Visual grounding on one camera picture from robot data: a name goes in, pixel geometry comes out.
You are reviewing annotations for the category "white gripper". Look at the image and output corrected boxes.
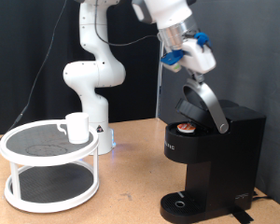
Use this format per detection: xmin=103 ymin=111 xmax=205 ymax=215
xmin=178 ymin=38 xmax=217 ymax=84

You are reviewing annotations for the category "silver Keurig handle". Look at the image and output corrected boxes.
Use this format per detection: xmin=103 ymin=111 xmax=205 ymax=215
xmin=181 ymin=77 xmax=231 ymax=134

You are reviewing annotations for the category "coffee pod with orange lid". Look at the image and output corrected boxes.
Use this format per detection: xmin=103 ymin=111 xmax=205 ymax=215
xmin=176 ymin=122 xmax=197 ymax=134

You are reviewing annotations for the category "white ceramic mug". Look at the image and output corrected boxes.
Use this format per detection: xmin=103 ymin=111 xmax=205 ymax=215
xmin=56 ymin=112 xmax=91 ymax=145

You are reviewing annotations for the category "black Keurig coffee machine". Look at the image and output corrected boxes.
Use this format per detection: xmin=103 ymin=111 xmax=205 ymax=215
xmin=160 ymin=98 xmax=267 ymax=224

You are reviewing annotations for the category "black Keurig drip tray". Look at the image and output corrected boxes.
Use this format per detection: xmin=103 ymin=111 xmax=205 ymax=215
xmin=160 ymin=190 xmax=206 ymax=224

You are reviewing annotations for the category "black curtain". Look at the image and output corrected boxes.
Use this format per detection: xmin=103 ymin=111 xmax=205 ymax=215
xmin=0 ymin=0 xmax=163 ymax=138

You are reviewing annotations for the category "black tape strip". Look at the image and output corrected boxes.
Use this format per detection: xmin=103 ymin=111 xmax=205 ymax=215
xmin=230 ymin=209 xmax=255 ymax=224

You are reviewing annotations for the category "white two-tier turntable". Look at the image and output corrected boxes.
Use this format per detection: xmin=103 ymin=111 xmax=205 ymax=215
xmin=0 ymin=119 xmax=101 ymax=215

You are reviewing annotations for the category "wrist camera on blue mount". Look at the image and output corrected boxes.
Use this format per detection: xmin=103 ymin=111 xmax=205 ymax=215
xmin=160 ymin=49 xmax=185 ymax=74

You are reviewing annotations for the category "blue cable clip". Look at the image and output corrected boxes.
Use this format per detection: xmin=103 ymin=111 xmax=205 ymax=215
xmin=193 ymin=31 xmax=212 ymax=49

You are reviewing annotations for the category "grey vertical frame pole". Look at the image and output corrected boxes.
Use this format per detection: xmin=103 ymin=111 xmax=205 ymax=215
xmin=154 ymin=40 xmax=166 ymax=119

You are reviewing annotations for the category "black power cord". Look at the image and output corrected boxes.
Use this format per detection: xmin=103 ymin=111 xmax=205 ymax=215
xmin=251 ymin=189 xmax=273 ymax=203

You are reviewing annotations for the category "thin black cable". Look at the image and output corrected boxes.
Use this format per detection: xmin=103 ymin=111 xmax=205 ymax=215
xmin=0 ymin=0 xmax=161 ymax=152

